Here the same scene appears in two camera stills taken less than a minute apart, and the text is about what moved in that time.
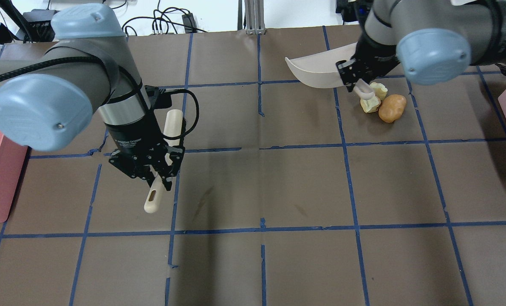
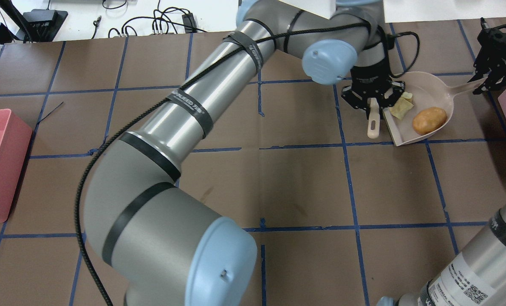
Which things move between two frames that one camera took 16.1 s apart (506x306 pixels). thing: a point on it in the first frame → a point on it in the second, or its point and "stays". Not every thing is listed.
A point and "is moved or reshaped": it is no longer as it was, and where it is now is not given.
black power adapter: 188,20 stays
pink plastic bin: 1,160 stays
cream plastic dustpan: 320,69 is moved or reshaped
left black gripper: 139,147 → 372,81
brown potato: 391,108 → 428,120
